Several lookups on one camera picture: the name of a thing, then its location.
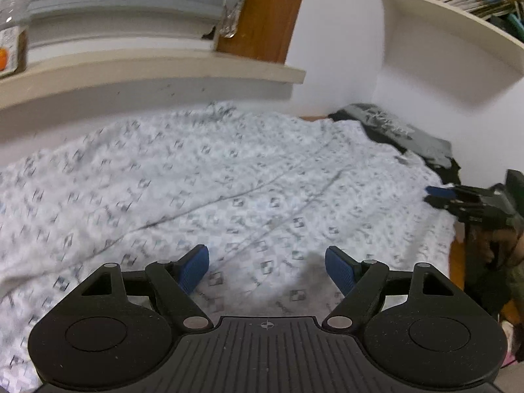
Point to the wooden window frame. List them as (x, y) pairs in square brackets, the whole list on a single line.
[(266, 12)]

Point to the person's right hand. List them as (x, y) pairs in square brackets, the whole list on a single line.
[(507, 245)]

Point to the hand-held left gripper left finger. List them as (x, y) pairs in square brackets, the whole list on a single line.
[(194, 266)]

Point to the cream wall shelf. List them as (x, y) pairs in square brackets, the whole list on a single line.
[(442, 28)]

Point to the grey printed t-shirt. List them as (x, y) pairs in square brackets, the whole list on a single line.
[(401, 131)]

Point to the beige window sill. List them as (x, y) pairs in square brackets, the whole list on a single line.
[(143, 73)]

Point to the black folded garment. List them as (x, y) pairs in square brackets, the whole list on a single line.
[(448, 172)]

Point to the white patterned shirt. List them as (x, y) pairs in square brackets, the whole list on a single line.
[(204, 180)]

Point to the clear jar with orange label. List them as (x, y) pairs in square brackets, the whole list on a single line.
[(12, 41)]

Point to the black bag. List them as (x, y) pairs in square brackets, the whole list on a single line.
[(479, 278)]

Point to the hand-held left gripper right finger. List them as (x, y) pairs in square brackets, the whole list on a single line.
[(339, 268)]

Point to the grey window blind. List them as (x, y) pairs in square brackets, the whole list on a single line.
[(114, 4)]

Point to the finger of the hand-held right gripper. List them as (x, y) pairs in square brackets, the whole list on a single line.
[(440, 191), (462, 211)]

